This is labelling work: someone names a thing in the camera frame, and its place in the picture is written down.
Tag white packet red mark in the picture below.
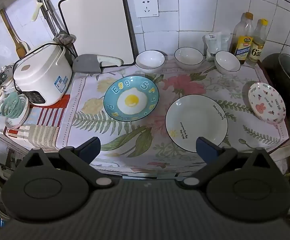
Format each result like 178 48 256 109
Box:
205 32 223 62

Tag floral tablecloth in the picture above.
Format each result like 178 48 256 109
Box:
58 60 289 175

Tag small pot glass lid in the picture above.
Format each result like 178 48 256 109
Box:
0 65 15 93

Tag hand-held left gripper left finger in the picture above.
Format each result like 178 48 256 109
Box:
17 137 114 189

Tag red striped cloth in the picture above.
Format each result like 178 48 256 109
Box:
3 94 71 150

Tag pink rabbit print plate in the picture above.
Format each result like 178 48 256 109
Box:
248 82 286 125

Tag white wall socket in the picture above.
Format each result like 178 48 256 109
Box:
134 0 159 18

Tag yellow label cooking wine bottle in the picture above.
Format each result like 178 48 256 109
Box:
229 12 254 65

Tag white cutting board dark rim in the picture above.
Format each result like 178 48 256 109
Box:
58 0 138 67

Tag green strainer basket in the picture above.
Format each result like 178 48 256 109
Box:
0 92 23 117

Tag cream handled utensil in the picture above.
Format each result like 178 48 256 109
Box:
32 0 43 22

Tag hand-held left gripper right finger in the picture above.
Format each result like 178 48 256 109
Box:
179 137 279 189

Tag blue fried egg print plate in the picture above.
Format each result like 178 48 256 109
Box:
103 75 160 122

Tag grey cleaver white handle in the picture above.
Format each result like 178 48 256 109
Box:
72 54 124 74

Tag metal ladle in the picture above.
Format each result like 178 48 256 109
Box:
37 0 77 44

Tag white plate black rim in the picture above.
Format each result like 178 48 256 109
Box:
165 94 229 153

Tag clear white vinegar bottle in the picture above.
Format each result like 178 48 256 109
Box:
245 19 269 67

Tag wooden spatula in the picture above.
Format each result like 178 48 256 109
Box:
0 9 31 59

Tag black wok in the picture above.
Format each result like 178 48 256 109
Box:
261 52 290 145

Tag white rice cooker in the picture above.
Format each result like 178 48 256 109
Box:
12 42 73 107

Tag white bowl black rim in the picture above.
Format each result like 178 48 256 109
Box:
174 47 204 69
214 51 241 75
136 50 165 73

